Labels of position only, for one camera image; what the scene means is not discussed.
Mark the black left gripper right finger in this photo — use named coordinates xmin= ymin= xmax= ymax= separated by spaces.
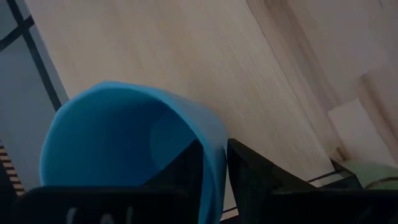
xmin=226 ymin=138 xmax=315 ymax=224

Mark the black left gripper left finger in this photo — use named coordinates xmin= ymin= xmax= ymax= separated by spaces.
xmin=145 ymin=139 xmax=205 ymax=224

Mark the green mug white handle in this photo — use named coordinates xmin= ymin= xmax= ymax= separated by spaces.
xmin=341 ymin=160 xmax=398 ymax=190

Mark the black floor mat striped edge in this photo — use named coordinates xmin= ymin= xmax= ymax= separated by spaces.
xmin=0 ymin=139 xmax=26 ymax=200

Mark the blue mug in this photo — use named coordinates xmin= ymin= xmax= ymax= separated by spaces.
xmin=39 ymin=81 xmax=228 ymax=224

